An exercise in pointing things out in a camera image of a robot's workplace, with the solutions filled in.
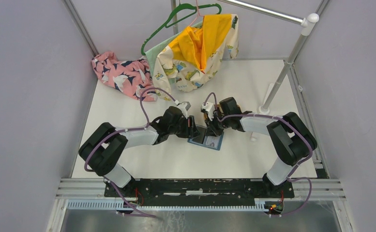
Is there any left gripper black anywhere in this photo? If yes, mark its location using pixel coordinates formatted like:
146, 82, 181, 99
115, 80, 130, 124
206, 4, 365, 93
168, 115, 200, 139

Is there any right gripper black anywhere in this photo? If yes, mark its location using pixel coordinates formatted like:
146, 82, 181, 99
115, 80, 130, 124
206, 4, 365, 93
205, 112, 231, 137

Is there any teal card holder wallet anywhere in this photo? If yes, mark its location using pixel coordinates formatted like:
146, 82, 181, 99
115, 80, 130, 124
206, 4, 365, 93
187, 126, 224, 151

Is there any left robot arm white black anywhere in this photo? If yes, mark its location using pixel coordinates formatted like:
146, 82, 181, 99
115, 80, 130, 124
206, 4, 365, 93
78, 106, 200, 197

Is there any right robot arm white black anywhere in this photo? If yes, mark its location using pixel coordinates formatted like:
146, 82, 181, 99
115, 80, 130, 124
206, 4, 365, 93
201, 97, 317, 197

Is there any oval wooden tray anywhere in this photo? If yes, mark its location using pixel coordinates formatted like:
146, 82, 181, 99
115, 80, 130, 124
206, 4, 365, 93
214, 104, 223, 117

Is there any dinosaur print yellow jacket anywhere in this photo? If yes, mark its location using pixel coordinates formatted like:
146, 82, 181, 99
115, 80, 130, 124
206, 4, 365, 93
152, 14, 239, 100

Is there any pink patterned cloth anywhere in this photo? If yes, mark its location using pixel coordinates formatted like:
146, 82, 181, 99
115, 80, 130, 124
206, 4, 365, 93
91, 51, 158, 102

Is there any mint green cloth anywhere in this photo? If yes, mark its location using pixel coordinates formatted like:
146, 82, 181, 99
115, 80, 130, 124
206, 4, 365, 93
145, 20, 204, 77

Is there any green clothes hanger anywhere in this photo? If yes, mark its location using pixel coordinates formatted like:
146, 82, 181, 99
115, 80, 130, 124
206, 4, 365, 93
140, 0, 222, 56

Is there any silver clothes rack pole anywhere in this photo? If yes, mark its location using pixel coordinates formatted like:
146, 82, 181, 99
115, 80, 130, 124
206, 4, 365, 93
224, 0, 320, 114

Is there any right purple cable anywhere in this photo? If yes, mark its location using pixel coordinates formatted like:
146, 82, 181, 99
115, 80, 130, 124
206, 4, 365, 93
203, 92, 314, 217

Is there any purple cable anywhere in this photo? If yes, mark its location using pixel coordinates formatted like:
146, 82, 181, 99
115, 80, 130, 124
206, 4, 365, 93
84, 87, 180, 219
203, 92, 314, 217

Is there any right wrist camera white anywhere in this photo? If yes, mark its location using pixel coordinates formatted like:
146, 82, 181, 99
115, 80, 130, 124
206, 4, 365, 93
201, 101, 215, 121

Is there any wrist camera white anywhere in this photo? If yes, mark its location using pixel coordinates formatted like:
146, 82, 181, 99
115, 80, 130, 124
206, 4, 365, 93
201, 101, 215, 121
174, 100, 191, 118

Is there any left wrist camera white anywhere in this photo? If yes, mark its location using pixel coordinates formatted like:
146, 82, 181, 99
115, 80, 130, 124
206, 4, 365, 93
174, 100, 191, 118

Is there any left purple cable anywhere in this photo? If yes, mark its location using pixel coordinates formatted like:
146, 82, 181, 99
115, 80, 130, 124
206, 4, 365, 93
84, 87, 180, 219

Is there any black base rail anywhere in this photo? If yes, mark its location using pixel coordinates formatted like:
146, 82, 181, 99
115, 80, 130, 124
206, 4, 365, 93
104, 178, 295, 206

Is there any white slotted cable duct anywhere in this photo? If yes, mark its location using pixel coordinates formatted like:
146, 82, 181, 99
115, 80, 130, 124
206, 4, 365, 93
67, 199, 268, 212

